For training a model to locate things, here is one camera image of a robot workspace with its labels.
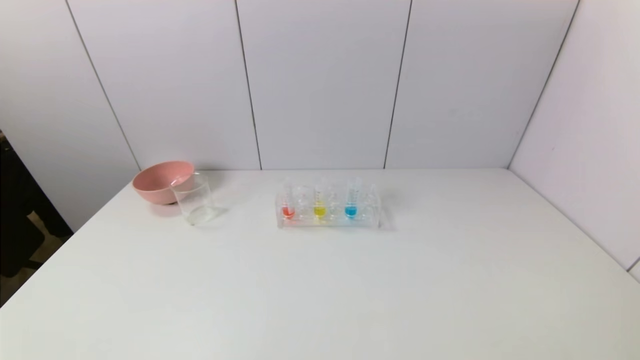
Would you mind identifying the test tube with blue pigment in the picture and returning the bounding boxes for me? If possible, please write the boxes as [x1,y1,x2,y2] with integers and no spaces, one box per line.
[344,176,361,220]

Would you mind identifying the clear plastic test tube rack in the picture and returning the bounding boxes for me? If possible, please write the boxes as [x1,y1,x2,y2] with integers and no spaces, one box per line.
[275,179,383,231]

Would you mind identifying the test tube with yellow pigment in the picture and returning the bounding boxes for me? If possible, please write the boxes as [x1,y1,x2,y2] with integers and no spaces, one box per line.
[313,177,328,220]

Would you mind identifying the black furniture beside table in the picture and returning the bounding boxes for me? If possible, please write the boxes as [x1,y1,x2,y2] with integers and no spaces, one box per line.
[0,131,74,307]

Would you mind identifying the clear glass beaker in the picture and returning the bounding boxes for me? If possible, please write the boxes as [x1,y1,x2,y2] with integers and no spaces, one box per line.
[170,172,217,226]

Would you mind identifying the pink bowl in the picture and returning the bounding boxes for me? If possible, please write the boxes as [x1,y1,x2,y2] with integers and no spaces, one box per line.
[132,161,196,205]

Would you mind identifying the test tube with red pigment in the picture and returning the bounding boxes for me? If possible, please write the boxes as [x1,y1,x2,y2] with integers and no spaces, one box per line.
[282,181,297,221]

